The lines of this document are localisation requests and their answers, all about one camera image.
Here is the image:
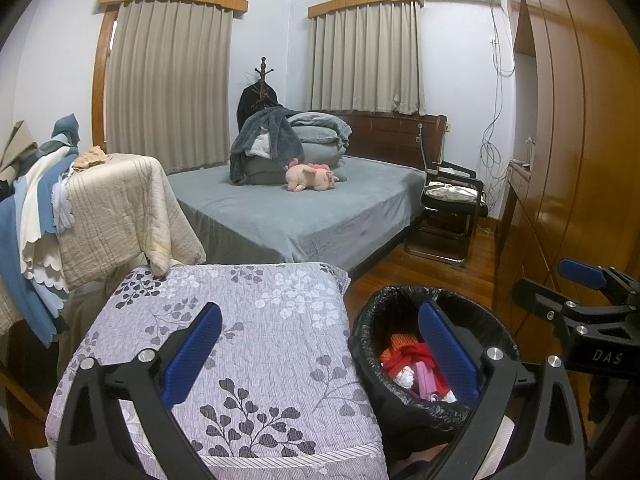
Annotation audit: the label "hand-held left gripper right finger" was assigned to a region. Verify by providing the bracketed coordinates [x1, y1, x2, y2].
[417, 300, 586, 480]

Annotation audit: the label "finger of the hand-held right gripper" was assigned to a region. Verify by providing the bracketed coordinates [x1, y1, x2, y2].
[511, 277, 608, 333]
[557, 258, 640, 311]

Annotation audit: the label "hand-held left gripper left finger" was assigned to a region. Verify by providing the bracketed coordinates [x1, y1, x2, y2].
[56, 302, 223, 480]

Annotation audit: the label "red cloth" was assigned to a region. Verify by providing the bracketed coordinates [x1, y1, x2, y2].
[430, 370, 457, 398]

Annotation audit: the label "bright pink cloth strip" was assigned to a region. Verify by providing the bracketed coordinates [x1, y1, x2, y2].
[415, 362, 438, 401]

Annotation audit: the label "orange foam net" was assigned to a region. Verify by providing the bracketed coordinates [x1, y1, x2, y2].
[387, 332, 426, 353]

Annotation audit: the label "black-lined waste bin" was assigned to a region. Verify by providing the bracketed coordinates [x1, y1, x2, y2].
[350, 285, 521, 453]

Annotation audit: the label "floral grey quilt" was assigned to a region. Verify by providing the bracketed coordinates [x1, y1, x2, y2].
[45, 261, 391, 480]

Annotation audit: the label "white striped cloth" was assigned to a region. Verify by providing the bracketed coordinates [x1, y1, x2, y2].
[475, 417, 517, 473]

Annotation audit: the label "black metal chair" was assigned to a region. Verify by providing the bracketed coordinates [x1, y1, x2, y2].
[404, 160, 488, 267]

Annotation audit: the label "white chair cushion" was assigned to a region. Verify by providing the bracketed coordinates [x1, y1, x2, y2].
[424, 180, 483, 203]

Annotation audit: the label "brown wooden wardrobe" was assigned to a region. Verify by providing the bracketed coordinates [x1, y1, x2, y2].
[492, 0, 640, 461]

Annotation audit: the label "bed with grey sheet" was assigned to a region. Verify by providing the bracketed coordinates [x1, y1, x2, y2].
[165, 155, 428, 281]

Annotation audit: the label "beige quilt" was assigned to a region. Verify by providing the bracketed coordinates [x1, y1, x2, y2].
[0, 154, 207, 333]

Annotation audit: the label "white paper sheet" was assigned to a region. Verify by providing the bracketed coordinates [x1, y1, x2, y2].
[30, 447, 57, 480]

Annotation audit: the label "grey-green folded blanket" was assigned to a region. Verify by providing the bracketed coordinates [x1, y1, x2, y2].
[242, 155, 296, 186]

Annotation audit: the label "blue and white scalloped cloth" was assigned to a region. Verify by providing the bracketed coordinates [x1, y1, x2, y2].
[0, 146, 81, 348]

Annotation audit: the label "pink plush toy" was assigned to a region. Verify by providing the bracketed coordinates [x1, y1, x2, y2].
[285, 157, 340, 193]

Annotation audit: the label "dark wooden headboard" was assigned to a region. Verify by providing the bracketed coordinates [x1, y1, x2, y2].
[340, 112, 448, 171]

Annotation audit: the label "peach crumpled cloth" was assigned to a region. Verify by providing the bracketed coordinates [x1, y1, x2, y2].
[72, 146, 111, 171]

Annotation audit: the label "dark grey fluffy blanket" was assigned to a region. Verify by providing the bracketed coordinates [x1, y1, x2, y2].
[230, 106, 305, 186]

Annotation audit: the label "dark jacket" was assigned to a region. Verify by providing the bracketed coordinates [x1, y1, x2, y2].
[236, 82, 281, 133]

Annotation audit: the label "grey folded duvet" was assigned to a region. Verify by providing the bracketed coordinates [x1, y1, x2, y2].
[287, 111, 352, 166]

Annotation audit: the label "grey-blue cloth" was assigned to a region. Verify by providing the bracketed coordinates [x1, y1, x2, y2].
[51, 114, 81, 147]

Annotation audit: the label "beige curtain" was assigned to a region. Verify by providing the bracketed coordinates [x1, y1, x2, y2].
[310, 0, 427, 116]
[106, 0, 234, 175]

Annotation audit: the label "khaki cloth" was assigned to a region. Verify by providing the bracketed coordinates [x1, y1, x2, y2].
[0, 120, 38, 173]

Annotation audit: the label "dark wooden coat rack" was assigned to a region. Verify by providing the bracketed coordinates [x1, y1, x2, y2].
[252, 56, 276, 101]

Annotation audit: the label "hanging wall cables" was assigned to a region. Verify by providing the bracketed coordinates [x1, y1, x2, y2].
[480, 2, 516, 211]

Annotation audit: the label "brown wooden window frame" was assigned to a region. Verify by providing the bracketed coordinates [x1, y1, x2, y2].
[91, 7, 118, 158]

